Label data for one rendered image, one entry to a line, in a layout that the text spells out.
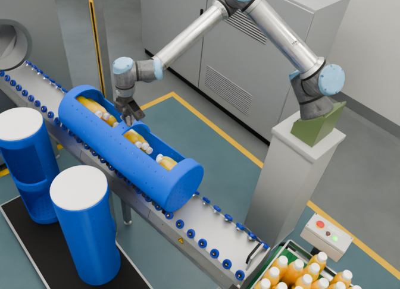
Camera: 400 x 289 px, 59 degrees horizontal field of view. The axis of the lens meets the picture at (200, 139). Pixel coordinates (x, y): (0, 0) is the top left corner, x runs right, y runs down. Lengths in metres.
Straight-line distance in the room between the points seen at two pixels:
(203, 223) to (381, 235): 1.91
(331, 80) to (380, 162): 2.22
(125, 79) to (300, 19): 1.63
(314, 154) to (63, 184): 1.35
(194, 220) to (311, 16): 1.70
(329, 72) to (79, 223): 1.44
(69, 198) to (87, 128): 0.39
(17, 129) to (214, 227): 1.24
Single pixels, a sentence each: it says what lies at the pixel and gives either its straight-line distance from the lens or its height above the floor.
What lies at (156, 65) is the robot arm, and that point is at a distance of 1.61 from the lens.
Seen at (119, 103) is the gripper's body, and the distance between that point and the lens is 1.74.
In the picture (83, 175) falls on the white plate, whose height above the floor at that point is 1.04.
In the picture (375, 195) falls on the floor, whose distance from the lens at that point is 3.64.
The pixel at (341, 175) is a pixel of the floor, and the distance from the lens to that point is 3.64.
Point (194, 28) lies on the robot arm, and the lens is 1.81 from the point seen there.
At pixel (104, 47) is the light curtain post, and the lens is 2.38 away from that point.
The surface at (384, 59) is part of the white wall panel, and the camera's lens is 4.08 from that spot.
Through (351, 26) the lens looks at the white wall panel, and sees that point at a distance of 4.14.
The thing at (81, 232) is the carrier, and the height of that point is 0.83.
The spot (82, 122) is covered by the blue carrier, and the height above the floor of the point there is 1.17.
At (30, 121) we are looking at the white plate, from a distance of 2.29.
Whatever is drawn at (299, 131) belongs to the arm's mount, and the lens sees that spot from 2.11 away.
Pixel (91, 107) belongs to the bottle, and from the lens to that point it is 2.09.
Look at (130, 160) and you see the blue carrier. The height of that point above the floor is 1.18.
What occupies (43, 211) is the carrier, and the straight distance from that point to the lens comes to 2.93.
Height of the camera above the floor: 2.51
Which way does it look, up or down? 45 degrees down
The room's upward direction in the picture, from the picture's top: 7 degrees clockwise
